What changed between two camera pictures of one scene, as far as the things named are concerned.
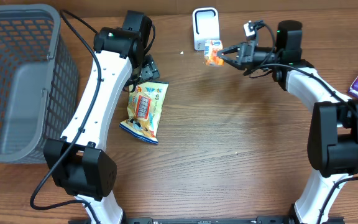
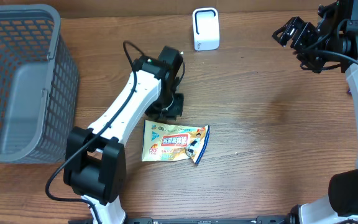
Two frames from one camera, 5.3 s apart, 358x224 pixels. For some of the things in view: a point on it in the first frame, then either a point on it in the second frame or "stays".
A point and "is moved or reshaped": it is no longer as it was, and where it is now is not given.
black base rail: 192,220 stays
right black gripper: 243,48 to 297,22
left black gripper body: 149,71 to 168,107
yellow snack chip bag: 145,105 is moved or reshaped
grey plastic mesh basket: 29,83 stays
